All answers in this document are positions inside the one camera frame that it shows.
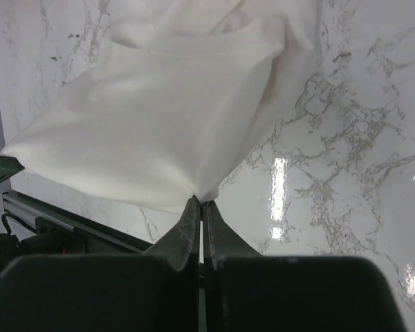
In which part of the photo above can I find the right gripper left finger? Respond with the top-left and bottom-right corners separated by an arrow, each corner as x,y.
0,197 -> 201,331

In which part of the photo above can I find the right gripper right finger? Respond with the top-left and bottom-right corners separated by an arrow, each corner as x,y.
202,202 -> 405,331

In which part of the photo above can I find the white Coca-Cola t-shirt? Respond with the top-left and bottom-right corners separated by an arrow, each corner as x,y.
1,1 -> 322,213

